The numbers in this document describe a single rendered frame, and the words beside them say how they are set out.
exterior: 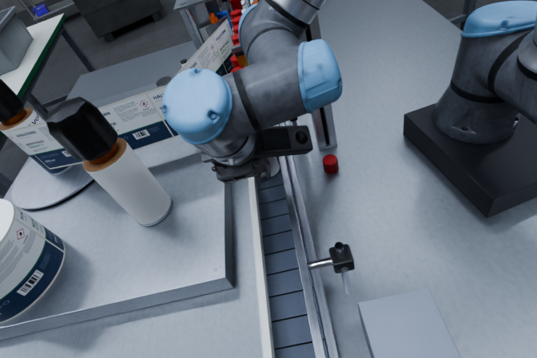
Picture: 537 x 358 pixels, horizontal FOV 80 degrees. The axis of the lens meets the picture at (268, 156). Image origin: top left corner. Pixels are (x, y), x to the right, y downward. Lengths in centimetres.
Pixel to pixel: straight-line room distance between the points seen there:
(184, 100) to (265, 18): 17
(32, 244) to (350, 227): 63
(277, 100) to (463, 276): 44
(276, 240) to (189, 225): 20
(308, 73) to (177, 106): 14
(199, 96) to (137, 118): 52
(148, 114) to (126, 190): 23
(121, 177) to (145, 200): 8
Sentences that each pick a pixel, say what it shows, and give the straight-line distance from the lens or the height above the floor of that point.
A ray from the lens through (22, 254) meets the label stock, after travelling 79.
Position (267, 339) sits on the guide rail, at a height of 92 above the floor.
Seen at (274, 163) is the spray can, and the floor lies 92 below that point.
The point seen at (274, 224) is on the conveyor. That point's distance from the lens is 64.
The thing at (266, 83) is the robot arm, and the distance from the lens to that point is 35.
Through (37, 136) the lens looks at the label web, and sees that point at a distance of 99.
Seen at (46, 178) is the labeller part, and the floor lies 89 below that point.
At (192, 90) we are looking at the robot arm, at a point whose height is 124.
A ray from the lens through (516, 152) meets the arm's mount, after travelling 75.
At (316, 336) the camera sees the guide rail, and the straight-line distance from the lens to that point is 46.
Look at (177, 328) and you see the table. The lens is 69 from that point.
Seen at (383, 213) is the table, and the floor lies 83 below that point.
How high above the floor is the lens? 141
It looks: 44 degrees down
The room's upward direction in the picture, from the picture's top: 21 degrees counter-clockwise
